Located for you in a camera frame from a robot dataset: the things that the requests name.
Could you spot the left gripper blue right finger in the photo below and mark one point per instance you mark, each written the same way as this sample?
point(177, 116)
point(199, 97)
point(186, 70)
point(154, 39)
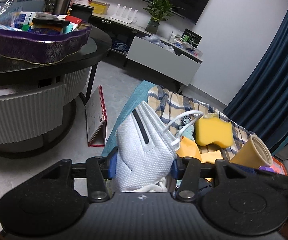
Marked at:
point(177, 169)

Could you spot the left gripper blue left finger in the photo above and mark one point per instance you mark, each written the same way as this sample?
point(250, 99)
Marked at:
point(111, 165)

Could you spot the white face mask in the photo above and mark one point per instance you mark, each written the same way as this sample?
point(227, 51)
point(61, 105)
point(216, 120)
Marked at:
point(146, 150)

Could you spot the yellow sponge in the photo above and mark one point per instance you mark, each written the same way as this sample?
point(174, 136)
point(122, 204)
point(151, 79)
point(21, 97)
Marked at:
point(213, 130)

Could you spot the teal knitted cloth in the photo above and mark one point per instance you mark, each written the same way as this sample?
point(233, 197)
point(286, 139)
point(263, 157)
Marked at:
point(189, 131)

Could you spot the yellow cleaning cloth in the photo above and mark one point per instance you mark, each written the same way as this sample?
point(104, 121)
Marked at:
point(189, 148)

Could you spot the plaid blanket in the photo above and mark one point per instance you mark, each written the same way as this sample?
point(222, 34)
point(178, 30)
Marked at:
point(168, 105)

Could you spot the red desk calendar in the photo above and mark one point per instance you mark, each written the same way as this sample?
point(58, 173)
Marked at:
point(96, 119)

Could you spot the teal cushion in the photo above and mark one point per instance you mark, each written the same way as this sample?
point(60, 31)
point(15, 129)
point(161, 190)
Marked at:
point(139, 94)

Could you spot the beige paper cup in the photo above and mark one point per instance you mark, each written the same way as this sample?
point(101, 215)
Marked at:
point(253, 154)

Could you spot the purple tissue package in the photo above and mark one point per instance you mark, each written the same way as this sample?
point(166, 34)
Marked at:
point(268, 169)

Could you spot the round black coffee table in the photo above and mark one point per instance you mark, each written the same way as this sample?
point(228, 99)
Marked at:
point(37, 102)

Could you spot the orange storage box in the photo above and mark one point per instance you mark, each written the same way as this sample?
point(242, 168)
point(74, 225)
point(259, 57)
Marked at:
point(278, 167)

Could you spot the white TV cabinet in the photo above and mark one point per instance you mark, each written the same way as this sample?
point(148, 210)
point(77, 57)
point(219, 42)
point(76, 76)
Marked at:
point(180, 65)

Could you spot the blue curtain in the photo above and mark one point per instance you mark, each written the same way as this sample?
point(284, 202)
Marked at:
point(261, 105)

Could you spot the black green sign card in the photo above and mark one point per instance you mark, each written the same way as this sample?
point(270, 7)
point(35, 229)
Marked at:
point(191, 38)

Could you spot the purple decorative tray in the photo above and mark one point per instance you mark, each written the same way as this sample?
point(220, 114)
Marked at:
point(42, 49)

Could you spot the white router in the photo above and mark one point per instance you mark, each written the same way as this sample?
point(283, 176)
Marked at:
point(124, 14)

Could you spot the yellow box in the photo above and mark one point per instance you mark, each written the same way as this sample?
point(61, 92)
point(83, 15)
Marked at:
point(99, 7)

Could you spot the potted green plant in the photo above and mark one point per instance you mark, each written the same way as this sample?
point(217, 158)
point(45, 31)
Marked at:
point(160, 11)

